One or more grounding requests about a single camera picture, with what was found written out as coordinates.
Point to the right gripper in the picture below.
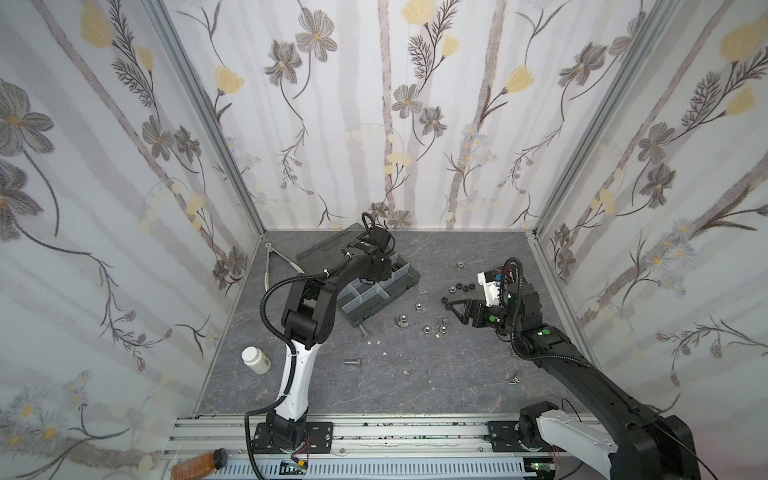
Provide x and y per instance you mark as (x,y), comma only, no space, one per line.
(480,312)

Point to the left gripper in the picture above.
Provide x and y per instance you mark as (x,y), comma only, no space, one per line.
(388,272)

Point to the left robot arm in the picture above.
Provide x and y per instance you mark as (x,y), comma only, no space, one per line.
(308,319)

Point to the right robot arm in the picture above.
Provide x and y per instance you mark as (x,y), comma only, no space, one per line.
(635,441)

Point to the silver wing nut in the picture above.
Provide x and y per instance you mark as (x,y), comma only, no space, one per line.
(443,327)
(401,323)

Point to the small tray with tools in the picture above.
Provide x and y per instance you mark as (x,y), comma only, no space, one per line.
(507,273)

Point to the white pill bottle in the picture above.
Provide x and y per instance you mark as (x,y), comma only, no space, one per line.
(256,360)

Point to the amber bottle black cap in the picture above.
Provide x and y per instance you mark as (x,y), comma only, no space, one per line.
(200,466)

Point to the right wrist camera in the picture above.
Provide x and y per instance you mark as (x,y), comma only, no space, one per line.
(490,283)

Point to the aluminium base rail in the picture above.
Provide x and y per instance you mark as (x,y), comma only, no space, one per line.
(424,446)

